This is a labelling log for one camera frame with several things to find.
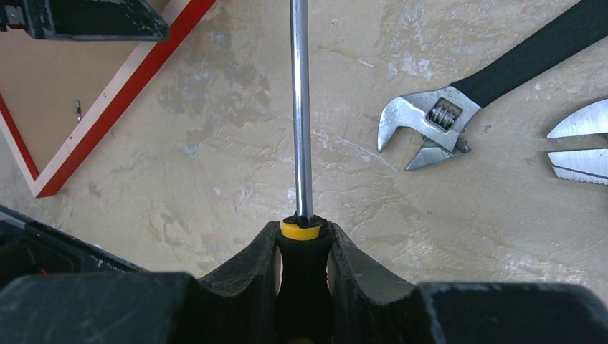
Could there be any black handle adjustable wrench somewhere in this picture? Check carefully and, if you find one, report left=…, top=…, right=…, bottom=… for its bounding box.
left=377, top=0, right=607, bottom=171

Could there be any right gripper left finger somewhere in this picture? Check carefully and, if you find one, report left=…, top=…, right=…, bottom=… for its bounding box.
left=1, top=222, right=278, bottom=343

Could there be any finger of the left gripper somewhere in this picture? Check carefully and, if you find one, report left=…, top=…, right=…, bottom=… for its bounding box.
left=1, top=0, right=170, bottom=42

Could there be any red handle adjustable wrench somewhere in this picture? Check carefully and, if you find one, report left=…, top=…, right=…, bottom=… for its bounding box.
left=546, top=98, right=607, bottom=186

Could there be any red picture frame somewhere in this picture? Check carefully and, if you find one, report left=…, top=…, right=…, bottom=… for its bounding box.
left=1, top=1, right=212, bottom=198

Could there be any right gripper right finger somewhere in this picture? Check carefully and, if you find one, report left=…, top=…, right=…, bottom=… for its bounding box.
left=330, top=224, right=607, bottom=343

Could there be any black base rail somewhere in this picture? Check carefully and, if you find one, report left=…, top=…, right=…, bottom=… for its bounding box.
left=1, top=206, right=144, bottom=287

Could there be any black yellow screwdriver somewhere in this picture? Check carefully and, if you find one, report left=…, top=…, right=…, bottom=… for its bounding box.
left=275, top=1, right=333, bottom=343

